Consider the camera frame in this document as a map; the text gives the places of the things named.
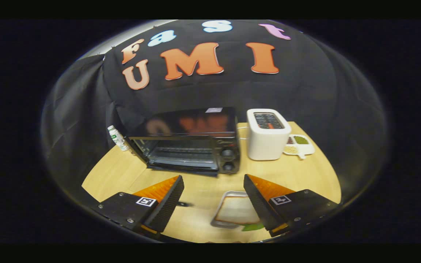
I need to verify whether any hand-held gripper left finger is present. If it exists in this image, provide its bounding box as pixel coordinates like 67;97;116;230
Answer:
93;175;185;236

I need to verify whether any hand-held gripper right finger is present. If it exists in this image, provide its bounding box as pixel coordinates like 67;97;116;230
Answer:
243;174;340;238

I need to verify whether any lettuce sandwich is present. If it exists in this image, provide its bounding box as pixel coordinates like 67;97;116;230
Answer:
216;195;266;232

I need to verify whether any black toaster oven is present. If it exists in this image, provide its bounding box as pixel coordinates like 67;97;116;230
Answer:
125;107;241;207

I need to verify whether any white pop-up toaster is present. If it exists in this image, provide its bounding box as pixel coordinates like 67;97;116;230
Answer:
246;108;292;161

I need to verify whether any white rectangular tray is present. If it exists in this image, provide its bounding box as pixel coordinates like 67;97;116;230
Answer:
210;190;261;230

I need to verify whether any white divided dish of beans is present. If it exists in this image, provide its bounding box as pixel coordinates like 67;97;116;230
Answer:
283;134;315;160

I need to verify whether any small white green-label bottle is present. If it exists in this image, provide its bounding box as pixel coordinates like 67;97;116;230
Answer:
107;125;130;152

